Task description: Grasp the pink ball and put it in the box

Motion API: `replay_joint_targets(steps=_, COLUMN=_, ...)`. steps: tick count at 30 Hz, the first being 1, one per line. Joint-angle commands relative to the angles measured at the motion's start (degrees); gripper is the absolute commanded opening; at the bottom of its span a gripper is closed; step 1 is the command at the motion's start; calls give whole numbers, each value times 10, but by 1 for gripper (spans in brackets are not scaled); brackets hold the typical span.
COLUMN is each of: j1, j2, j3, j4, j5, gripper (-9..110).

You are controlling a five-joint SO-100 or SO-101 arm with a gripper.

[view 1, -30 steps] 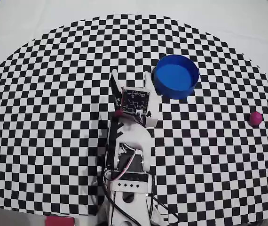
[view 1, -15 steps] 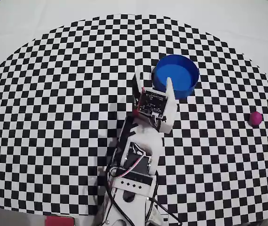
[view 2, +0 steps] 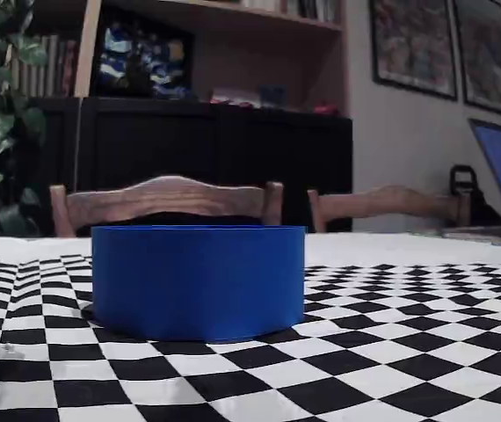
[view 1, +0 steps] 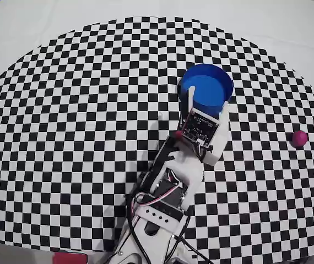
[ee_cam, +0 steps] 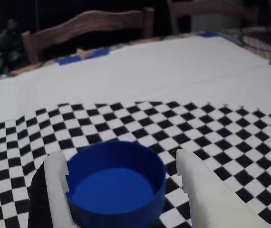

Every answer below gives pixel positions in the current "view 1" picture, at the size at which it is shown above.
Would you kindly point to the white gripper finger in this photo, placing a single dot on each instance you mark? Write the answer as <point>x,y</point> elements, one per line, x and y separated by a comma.
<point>224,112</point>

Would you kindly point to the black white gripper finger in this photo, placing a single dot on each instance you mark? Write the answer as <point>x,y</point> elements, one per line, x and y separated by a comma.
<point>191,99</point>

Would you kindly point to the pink faceted ball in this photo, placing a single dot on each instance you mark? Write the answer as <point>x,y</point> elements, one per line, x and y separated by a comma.
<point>299,138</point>

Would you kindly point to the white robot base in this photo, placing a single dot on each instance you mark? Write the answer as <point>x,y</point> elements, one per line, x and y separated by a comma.
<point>135,247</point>

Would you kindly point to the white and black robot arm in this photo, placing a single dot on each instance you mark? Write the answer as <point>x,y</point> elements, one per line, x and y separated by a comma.
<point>173,187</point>

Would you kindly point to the blue round box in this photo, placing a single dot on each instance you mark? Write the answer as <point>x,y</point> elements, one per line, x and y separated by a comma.
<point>209,88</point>

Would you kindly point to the black white checkered mat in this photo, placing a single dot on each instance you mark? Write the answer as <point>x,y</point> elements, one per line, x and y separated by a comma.
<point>77,123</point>

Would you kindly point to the red flat case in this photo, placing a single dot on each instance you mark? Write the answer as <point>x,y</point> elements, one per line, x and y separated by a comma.
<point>70,258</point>

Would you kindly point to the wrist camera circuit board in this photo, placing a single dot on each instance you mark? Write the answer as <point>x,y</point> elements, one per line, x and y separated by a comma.
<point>199,125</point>

